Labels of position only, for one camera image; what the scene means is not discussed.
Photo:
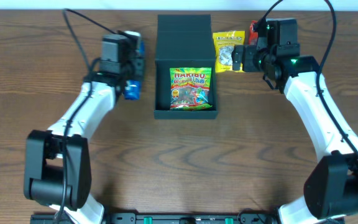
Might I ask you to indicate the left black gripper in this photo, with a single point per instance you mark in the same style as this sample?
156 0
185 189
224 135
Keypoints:
136 66

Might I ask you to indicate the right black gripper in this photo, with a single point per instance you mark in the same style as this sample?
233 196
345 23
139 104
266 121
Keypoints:
237 58

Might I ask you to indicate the red Hacks candy bag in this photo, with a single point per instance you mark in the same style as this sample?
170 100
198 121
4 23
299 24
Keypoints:
253 34

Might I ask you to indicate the blue Oreo cookie pack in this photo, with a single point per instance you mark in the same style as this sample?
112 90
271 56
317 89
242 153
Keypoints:
134 81

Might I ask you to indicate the yellow Hacks candy bag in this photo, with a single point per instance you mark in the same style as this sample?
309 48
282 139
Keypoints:
224 43

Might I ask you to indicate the Haribo gummy worms bag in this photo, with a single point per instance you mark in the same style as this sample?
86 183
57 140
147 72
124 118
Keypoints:
190 88

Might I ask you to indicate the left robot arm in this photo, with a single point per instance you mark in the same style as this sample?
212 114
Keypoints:
57 161

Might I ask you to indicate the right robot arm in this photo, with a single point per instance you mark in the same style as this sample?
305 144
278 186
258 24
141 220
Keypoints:
331 190

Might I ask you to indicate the dark green open box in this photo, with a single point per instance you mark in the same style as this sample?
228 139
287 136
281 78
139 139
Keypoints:
183 41

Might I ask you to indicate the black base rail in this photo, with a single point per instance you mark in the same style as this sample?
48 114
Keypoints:
243 218

